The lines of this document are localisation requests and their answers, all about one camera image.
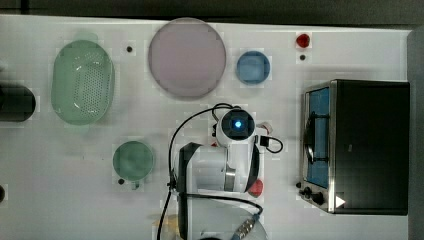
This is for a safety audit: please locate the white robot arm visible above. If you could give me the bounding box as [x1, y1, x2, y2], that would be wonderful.
[173, 108, 261, 240]

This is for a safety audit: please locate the black cylindrical cup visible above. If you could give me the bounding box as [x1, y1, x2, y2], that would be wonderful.
[0, 84, 36, 122]

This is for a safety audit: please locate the black toaster oven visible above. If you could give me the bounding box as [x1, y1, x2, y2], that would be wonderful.
[296, 79, 410, 216]

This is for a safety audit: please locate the pale purple round plate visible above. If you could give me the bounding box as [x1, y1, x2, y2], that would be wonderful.
[148, 18, 226, 98]

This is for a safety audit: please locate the green perforated colander basket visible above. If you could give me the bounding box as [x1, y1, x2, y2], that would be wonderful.
[51, 40, 115, 125]

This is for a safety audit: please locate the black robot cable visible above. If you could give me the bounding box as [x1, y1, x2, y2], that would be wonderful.
[156, 102, 284, 240]

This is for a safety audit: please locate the red toy strawberry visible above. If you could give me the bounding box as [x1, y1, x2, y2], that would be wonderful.
[296, 34, 310, 48]

